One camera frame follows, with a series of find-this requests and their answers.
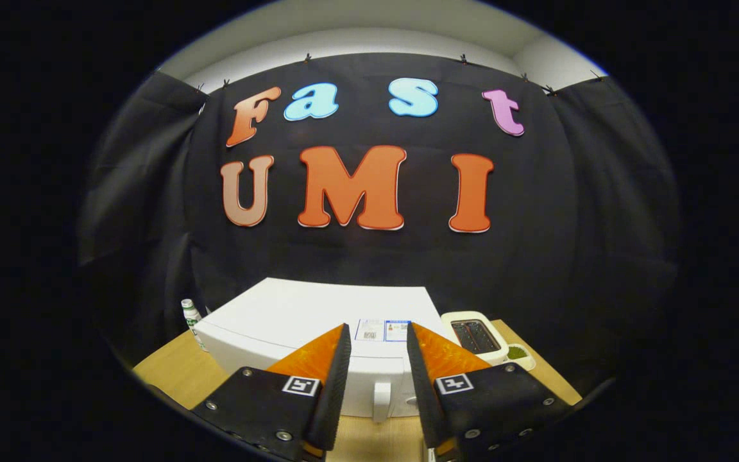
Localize white microwave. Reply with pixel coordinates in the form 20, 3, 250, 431
193, 277, 463, 424

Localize white bottle with green label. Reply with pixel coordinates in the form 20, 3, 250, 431
181, 298, 208, 352

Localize small dish with green contents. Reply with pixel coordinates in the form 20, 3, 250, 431
503, 343, 536, 373

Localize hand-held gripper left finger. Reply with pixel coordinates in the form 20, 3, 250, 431
191, 323, 352, 461

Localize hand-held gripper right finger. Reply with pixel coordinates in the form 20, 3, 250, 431
406, 322, 572, 461

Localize cream white toaster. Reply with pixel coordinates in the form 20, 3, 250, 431
440, 311, 510, 366

